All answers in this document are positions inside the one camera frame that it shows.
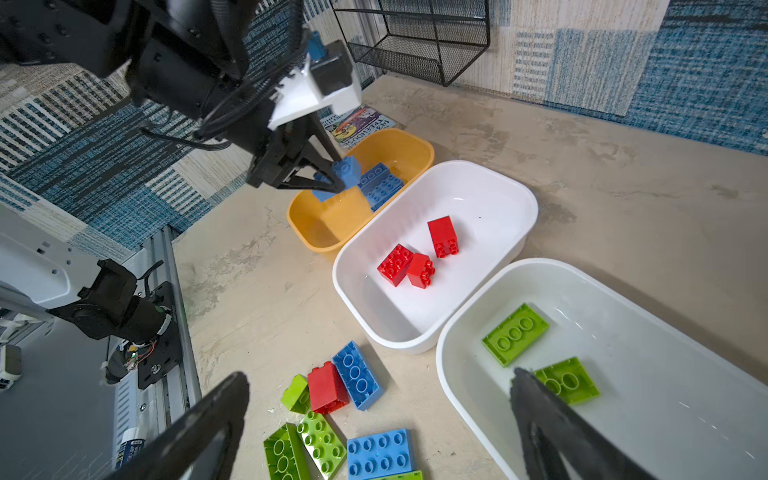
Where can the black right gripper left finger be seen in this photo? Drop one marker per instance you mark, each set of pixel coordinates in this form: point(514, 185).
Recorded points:
point(202, 444)

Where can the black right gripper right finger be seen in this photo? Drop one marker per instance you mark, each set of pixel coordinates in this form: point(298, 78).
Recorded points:
point(556, 441)

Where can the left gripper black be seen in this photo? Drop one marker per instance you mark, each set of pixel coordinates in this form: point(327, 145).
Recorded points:
point(277, 155)

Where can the blue lego brick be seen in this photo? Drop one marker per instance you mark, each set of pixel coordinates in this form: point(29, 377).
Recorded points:
point(385, 188)
point(358, 378)
point(371, 178)
point(348, 170)

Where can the green lego plate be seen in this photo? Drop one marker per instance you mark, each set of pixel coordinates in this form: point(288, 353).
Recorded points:
point(569, 381)
point(515, 334)
point(412, 475)

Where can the small red lego brick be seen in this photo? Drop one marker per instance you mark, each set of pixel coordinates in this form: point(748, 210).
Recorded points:
point(420, 271)

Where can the red lego brick tall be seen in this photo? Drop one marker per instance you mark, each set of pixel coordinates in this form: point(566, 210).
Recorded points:
point(444, 237)

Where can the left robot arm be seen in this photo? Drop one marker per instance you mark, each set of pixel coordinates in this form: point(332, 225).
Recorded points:
point(99, 99)

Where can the treehouse paperback book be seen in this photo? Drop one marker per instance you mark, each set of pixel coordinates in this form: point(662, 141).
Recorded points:
point(350, 128)

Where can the blue marker pen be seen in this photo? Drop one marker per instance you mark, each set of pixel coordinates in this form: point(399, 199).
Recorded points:
point(132, 442)

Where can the yellow plastic tub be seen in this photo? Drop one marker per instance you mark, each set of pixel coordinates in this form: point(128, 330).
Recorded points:
point(325, 227)

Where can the green lego plate hollow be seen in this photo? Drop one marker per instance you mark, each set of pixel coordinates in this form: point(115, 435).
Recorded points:
point(284, 455)

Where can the small green lego brick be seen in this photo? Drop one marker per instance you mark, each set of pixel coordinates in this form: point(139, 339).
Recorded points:
point(296, 398)

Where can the green lego plate studded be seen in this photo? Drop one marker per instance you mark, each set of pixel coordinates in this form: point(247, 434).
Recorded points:
point(326, 449)

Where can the large red lego brick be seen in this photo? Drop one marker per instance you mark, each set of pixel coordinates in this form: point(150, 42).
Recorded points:
point(327, 390)

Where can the middle white plastic tub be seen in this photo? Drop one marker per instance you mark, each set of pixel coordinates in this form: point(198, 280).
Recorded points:
point(469, 220)

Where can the white plastic tub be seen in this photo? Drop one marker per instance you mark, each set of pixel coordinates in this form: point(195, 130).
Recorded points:
point(469, 220)
point(670, 404)

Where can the right white plastic tub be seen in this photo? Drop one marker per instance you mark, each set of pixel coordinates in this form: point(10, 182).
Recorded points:
point(670, 404)

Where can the light blue lego plate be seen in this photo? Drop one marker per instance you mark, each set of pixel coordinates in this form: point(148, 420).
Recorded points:
point(380, 455)

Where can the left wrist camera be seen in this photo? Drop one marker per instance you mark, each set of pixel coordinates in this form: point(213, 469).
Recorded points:
point(326, 79)

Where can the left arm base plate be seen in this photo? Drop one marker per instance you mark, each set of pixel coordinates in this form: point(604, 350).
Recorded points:
point(152, 360)

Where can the black wire mesh shelf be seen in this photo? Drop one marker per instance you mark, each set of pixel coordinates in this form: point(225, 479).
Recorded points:
point(435, 41)

